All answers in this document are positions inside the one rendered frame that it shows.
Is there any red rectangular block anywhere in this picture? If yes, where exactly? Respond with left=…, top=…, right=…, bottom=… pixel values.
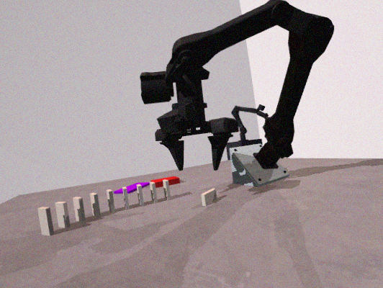
left=151, top=176, right=180, bottom=187

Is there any purple flat block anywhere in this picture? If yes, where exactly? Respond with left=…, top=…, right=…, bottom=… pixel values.
left=114, top=182, right=150, bottom=194

